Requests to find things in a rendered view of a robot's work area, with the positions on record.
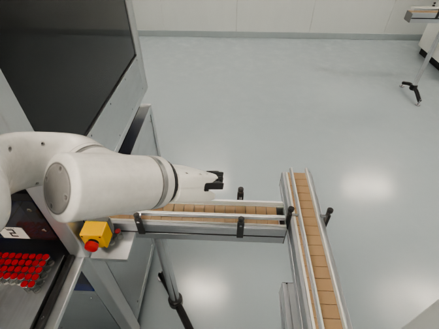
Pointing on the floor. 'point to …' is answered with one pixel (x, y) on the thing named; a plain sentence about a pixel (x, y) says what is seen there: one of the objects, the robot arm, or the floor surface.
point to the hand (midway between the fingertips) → (213, 179)
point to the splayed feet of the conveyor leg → (176, 304)
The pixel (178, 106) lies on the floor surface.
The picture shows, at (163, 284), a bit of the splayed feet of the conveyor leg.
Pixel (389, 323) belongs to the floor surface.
